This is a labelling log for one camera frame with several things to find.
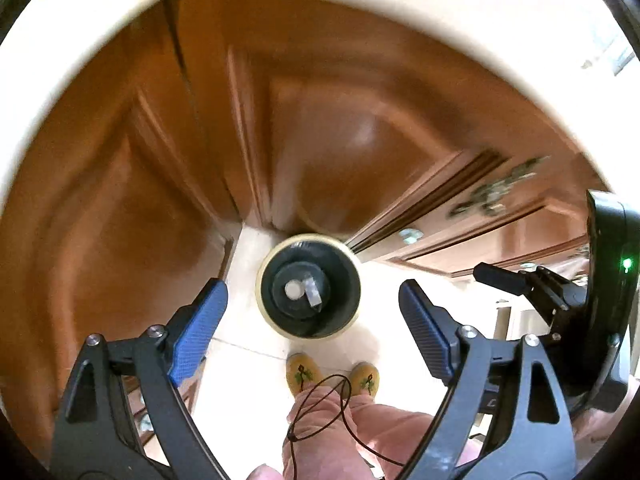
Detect round yellow-rimmed trash bin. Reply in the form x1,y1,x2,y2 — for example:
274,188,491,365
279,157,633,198
255,234,361,340

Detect round cabinet knob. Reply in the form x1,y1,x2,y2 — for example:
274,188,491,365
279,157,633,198
398,228,424,245

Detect right yellow slipper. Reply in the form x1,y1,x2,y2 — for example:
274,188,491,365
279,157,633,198
349,362,380,398

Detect yellow slipper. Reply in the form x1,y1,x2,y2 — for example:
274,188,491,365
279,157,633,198
349,362,380,398
285,353,324,396

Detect pink trouser legs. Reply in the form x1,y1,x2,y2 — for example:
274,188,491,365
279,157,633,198
281,384,482,480

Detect left yellow slipper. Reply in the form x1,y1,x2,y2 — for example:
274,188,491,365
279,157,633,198
285,353,324,396

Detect wooden corner cabinet door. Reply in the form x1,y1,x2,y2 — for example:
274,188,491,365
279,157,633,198
1,0,240,460

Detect thin black cable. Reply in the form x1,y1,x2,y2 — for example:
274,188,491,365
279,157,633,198
285,372,407,480

